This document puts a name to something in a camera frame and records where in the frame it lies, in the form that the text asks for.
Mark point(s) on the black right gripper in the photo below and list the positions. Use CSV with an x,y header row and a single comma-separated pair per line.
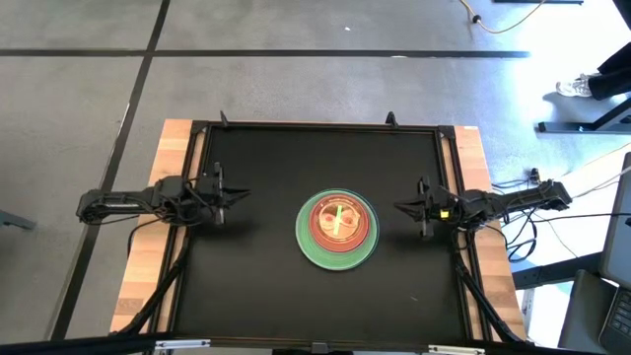
x,y
434,207

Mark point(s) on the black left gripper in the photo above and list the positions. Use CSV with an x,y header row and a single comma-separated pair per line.
x,y
212,190

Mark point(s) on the small clear pink plate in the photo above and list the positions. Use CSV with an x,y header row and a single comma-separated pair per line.
x,y
323,236

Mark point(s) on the large light green plate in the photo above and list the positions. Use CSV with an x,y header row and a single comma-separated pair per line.
x,y
315,249

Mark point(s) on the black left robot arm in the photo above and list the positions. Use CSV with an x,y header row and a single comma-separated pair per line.
x,y
123,199

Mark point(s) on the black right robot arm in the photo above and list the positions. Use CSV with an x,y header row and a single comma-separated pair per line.
x,y
517,199

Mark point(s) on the black floor bar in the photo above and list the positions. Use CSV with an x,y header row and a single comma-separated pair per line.
x,y
552,271

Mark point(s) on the black desk foot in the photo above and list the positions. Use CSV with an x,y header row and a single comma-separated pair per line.
x,y
567,127

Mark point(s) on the person's white shoe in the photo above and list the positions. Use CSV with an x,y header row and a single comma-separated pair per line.
x,y
574,88

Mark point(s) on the grey flat pad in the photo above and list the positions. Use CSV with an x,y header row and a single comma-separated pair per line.
x,y
586,310

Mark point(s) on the grey laptop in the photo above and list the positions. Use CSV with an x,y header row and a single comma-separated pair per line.
x,y
618,236

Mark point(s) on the grey object on floor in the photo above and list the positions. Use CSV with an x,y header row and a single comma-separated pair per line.
x,y
15,220

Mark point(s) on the person's leg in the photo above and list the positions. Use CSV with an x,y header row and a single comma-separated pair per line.
x,y
611,79

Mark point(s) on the silver frame bracket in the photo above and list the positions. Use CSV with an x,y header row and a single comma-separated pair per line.
x,y
456,350
182,344

